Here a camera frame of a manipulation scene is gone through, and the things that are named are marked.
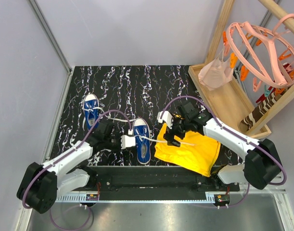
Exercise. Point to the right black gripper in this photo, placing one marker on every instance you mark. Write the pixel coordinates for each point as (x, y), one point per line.
(169, 135)

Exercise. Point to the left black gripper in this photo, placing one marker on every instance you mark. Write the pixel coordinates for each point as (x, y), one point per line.
(119, 146)

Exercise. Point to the white shoelace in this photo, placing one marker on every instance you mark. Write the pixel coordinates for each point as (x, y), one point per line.
(161, 141)

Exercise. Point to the blue sneaker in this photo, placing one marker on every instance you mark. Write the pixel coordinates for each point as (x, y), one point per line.
(141, 133)
(91, 109)

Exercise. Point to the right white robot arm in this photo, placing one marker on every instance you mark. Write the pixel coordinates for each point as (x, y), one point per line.
(261, 160)

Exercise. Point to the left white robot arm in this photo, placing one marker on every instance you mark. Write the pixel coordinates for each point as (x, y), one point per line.
(43, 183)

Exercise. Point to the yellow folded cloth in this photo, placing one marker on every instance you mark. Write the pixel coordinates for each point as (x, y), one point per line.
(199, 158)

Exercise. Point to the black marble pattern mat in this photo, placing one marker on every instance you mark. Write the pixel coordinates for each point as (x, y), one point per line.
(130, 91)

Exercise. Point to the brown striped cloth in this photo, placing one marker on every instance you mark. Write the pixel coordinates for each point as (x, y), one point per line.
(251, 119)

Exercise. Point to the pink mesh bag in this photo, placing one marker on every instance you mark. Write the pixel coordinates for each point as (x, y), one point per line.
(216, 73)

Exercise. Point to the aluminium corner profile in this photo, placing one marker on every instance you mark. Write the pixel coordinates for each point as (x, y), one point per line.
(48, 32)

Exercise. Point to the pink round clothes hanger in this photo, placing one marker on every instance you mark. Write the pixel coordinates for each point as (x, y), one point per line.
(264, 53)

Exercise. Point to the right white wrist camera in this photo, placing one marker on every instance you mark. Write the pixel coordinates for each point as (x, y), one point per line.
(165, 117)

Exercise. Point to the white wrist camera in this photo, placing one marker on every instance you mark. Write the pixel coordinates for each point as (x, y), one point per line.
(127, 141)
(165, 117)

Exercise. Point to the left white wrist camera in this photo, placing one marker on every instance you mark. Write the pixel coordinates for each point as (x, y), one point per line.
(127, 141)

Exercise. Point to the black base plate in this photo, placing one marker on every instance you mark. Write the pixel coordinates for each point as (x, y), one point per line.
(156, 184)

